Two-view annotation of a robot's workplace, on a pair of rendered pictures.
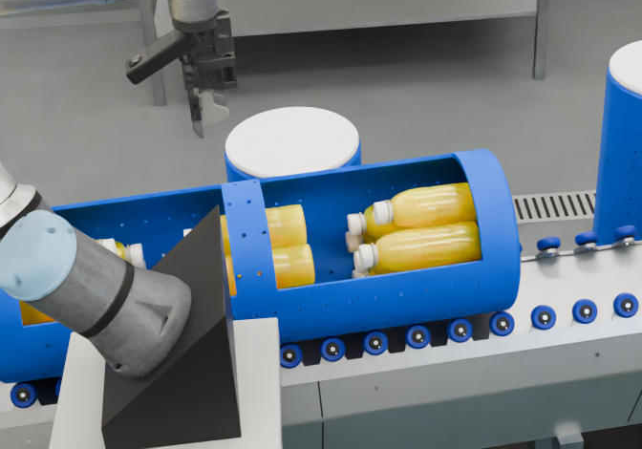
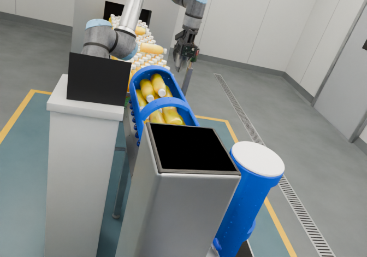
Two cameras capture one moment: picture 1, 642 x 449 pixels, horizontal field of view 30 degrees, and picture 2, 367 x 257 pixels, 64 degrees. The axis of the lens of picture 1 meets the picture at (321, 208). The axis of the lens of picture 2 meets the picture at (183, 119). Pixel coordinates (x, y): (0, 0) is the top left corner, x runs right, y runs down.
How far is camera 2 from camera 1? 183 cm
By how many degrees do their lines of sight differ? 63
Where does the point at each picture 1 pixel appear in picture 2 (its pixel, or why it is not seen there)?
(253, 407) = (79, 103)
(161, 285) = (94, 52)
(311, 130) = (267, 163)
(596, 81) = not seen: outside the picture
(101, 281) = (88, 36)
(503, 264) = not seen: hidden behind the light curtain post
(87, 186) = (324, 207)
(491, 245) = not seen: hidden behind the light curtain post
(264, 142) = (253, 150)
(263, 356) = (103, 108)
